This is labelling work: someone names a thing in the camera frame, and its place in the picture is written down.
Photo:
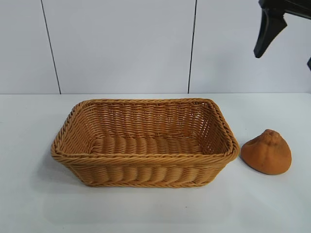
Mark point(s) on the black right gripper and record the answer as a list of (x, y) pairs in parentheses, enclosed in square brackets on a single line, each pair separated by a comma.
[(277, 4)]

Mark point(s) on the brown bread roll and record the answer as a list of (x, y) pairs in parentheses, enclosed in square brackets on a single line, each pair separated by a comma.
[(264, 157)]

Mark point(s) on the woven wicker basket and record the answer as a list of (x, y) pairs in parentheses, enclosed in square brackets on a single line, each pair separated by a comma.
[(145, 170)]

